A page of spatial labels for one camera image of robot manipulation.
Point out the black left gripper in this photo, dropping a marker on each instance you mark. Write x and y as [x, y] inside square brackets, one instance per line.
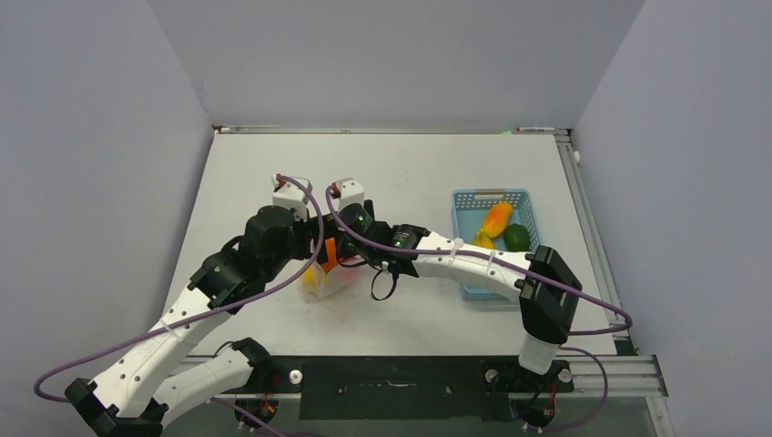
[306, 232]

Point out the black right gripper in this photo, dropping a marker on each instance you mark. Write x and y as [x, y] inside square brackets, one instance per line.
[339, 247]

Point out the yellow lemon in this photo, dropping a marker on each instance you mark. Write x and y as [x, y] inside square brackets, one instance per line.
[313, 277]

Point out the clear zip top bag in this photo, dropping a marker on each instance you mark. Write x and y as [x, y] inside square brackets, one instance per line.
[337, 279]

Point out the orange fruit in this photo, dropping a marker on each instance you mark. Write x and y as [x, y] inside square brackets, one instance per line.
[330, 259]

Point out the green pepper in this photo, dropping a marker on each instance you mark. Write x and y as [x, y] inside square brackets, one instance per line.
[517, 238]

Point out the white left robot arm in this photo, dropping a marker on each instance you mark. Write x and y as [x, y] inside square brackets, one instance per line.
[138, 395]

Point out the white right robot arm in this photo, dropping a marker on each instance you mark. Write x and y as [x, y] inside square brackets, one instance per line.
[539, 282]

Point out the light blue plastic basket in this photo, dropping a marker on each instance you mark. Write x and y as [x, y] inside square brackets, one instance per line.
[470, 207]

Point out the yellow banana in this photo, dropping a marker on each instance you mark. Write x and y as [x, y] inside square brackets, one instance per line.
[482, 240]

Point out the orange carrot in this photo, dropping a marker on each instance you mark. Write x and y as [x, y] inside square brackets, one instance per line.
[497, 220]

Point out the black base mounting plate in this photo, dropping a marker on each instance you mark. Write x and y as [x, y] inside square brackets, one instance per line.
[406, 387]

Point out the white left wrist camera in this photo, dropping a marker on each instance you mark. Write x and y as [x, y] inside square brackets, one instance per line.
[291, 195]

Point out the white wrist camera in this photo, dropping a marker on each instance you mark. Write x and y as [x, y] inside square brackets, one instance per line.
[348, 192]
[291, 195]

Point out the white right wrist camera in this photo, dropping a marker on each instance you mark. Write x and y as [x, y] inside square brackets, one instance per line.
[348, 192]

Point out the aluminium right frame rail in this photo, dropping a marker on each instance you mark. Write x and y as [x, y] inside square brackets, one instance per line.
[592, 238]

